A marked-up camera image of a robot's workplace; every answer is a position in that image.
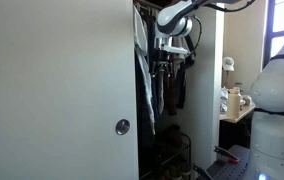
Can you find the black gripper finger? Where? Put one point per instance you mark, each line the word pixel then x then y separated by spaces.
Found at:
pixel 168 70
pixel 154 70

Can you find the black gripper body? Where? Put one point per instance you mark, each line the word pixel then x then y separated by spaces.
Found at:
pixel 161 57

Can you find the white sliding closet door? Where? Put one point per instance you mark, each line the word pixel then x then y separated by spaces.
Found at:
pixel 67 77

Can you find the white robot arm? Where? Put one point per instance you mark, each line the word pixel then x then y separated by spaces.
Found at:
pixel 266 153

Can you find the round metal door pull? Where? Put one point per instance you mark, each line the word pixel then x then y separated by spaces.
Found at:
pixel 122 127

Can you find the dark hanging trousers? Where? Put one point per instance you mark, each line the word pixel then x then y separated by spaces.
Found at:
pixel 175 87

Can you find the white hanging shirt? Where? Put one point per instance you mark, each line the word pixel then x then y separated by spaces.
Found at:
pixel 141 49

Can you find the white cap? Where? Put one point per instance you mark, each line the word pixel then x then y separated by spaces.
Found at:
pixel 228 64

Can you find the beige water bottle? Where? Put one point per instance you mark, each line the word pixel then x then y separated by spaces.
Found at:
pixel 233 104

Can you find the wooden side table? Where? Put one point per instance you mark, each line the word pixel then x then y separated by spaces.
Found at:
pixel 236 130

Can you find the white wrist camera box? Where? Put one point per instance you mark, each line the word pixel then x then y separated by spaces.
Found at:
pixel 174 50

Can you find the black wire shoe rack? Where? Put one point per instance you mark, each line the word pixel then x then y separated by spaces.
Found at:
pixel 159 160

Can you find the red handled black clamp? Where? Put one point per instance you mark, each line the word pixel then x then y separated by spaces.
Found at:
pixel 231 158

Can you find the dark window frame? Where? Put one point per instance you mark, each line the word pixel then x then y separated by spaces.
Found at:
pixel 274 35

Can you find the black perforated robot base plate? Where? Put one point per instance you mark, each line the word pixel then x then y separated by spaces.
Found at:
pixel 222 169

